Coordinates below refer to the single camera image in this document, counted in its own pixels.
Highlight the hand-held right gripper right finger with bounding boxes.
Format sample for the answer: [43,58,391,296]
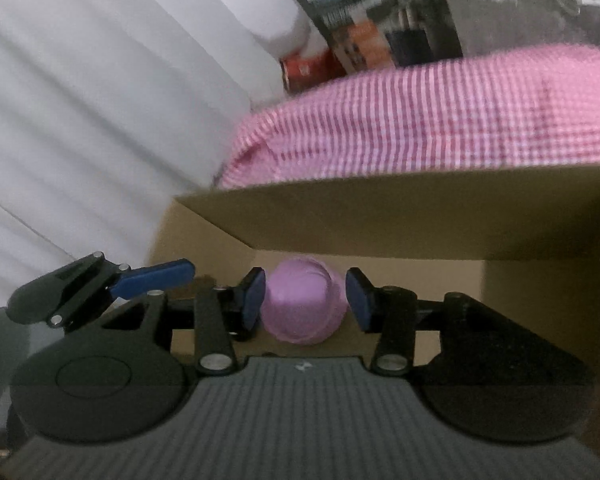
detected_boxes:
[345,267,556,376]

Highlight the red packet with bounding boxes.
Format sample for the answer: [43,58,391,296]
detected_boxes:
[280,50,351,94]

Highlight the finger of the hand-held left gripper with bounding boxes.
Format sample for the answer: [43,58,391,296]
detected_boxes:
[7,252,196,330]

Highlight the orange appliance box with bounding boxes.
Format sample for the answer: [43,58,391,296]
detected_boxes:
[279,0,464,73]

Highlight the white curtain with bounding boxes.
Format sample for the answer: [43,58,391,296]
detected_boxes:
[0,0,301,311]

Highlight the brown cardboard box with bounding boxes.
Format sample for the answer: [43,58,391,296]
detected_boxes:
[147,162,600,480]

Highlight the purple plastic lid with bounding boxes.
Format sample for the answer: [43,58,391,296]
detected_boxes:
[259,257,352,345]

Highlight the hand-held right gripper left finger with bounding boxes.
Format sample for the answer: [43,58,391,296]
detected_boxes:
[99,266,267,376]

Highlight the pink checkered tablecloth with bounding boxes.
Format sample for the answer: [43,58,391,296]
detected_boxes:
[214,44,600,191]

